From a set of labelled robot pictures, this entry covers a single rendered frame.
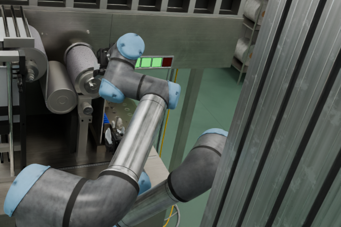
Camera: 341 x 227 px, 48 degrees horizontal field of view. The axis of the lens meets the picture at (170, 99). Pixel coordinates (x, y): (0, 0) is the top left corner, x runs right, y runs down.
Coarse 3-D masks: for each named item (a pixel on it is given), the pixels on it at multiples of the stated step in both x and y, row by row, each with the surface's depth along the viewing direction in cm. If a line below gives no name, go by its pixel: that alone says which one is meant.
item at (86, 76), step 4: (88, 72) 153; (92, 72) 153; (84, 76) 152; (88, 76) 153; (92, 76) 154; (80, 80) 153; (84, 80) 153; (80, 84) 153; (80, 88) 154; (84, 88) 156; (84, 92) 156; (92, 96) 159
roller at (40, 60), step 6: (24, 48) 139; (30, 48) 140; (30, 54) 141; (36, 54) 141; (42, 54) 142; (36, 60) 143; (42, 60) 144; (42, 66) 145; (42, 72) 146; (36, 78) 146
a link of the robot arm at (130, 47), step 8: (120, 40) 106; (128, 40) 106; (136, 40) 107; (112, 48) 112; (120, 48) 105; (128, 48) 105; (136, 48) 106; (144, 48) 108; (112, 56) 108; (120, 56) 106; (128, 56) 106; (136, 56) 106
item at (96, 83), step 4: (88, 80) 153; (92, 80) 154; (96, 80) 154; (100, 80) 155; (84, 84) 154; (88, 84) 154; (96, 84) 156; (88, 88) 155; (92, 88) 156; (96, 88) 156; (88, 92) 156; (92, 92) 156; (96, 92) 157
